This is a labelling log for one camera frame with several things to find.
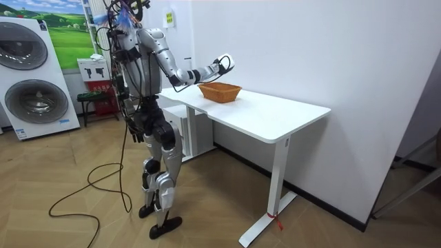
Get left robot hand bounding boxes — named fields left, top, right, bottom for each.
left=126, top=118, right=146, bottom=144

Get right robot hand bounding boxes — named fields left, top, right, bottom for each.
left=213, top=53, right=236, bottom=75

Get brown wicker basket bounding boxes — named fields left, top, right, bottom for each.
left=197, top=81, right=243, bottom=104

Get robot legs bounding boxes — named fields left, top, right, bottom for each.
left=132, top=95, right=184, bottom=240

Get white drawer cabinet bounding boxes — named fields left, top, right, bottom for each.
left=161, top=103, right=215, bottom=163

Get red box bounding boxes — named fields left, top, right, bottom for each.
left=85, top=79, right=121, bottom=116

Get black stool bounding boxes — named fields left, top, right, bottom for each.
left=76, top=91, right=120, bottom=128

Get robot body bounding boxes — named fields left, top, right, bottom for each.
left=107, top=0, right=167, bottom=104

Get white desk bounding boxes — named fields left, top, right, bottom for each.
left=156, top=84, right=332, bottom=248

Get white cardboard box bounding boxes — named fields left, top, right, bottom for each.
left=76, top=57, right=112, bottom=83

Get white washing machine tower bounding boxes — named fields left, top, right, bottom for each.
left=0, top=16, right=81, bottom=141

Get red ribbon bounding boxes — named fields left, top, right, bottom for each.
left=267, top=211, right=285, bottom=232

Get grey metal stand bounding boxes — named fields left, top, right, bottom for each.
left=371, top=126, right=441, bottom=220

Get black floor cable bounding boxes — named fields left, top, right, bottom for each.
left=48, top=122, right=134, bottom=248

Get green coiled cable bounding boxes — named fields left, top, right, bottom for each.
left=80, top=90, right=105, bottom=99

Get white wall box yellow label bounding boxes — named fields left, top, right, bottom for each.
left=162, top=8, right=176, bottom=30

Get cable bundle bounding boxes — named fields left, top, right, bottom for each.
left=92, top=0, right=143, bottom=32

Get green landscape wall poster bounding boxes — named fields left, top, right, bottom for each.
left=0, top=0, right=101, bottom=72

